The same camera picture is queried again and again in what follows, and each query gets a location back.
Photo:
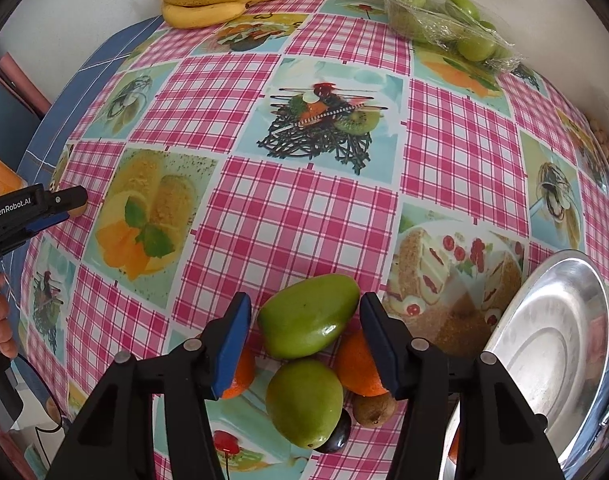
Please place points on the blue tiled under cloth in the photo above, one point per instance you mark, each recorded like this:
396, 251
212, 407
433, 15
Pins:
74, 85

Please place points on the brown kiwi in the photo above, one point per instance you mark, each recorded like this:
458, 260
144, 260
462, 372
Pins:
374, 410

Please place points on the pile of brown longans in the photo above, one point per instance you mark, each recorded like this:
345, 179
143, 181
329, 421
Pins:
606, 147

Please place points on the green mango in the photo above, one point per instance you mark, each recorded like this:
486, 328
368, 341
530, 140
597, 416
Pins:
304, 402
309, 315

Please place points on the clear wrapped plastic tray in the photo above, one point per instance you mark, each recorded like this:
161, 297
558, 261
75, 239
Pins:
434, 22

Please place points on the pink checked printed tablecloth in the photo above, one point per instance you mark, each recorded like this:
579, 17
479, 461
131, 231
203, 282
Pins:
304, 210

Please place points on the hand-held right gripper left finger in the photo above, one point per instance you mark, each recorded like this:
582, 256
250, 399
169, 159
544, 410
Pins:
232, 345

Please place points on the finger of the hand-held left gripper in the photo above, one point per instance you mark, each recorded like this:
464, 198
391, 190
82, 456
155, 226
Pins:
64, 200

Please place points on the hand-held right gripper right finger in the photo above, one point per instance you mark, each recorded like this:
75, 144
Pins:
379, 345

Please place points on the round metal plate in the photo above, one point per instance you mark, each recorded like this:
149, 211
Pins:
549, 335

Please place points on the dark purple plum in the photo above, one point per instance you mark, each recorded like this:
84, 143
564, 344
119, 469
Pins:
339, 437

